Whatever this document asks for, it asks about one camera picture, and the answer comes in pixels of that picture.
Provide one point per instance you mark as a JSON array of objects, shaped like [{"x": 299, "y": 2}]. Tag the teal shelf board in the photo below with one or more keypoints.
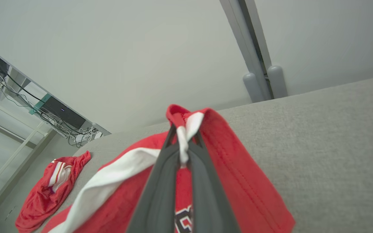
[{"x": 39, "y": 104}]

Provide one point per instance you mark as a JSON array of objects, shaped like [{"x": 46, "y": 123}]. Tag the grey partition post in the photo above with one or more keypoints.
[{"x": 242, "y": 38}]

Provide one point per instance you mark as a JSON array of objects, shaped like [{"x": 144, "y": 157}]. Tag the white metal rack frame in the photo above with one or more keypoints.
[{"x": 21, "y": 152}]

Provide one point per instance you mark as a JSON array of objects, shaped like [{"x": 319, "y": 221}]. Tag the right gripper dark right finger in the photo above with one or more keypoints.
[{"x": 209, "y": 200}]

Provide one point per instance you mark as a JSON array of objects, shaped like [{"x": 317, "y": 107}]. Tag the red white basketball jersey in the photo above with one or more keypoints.
[{"x": 244, "y": 194}]

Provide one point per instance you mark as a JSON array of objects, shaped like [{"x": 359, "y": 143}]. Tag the black computer box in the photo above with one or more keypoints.
[{"x": 63, "y": 113}]

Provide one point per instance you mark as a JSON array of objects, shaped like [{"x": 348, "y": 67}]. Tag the small black wall device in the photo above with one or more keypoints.
[{"x": 1, "y": 66}]

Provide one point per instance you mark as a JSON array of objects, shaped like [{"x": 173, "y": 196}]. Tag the red white striped shorts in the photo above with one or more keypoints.
[{"x": 40, "y": 200}]

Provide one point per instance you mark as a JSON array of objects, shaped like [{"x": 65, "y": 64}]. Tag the grey metal partition frame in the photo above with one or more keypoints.
[{"x": 100, "y": 129}]

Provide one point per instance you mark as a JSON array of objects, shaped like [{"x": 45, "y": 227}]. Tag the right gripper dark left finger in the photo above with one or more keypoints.
[{"x": 160, "y": 194}]

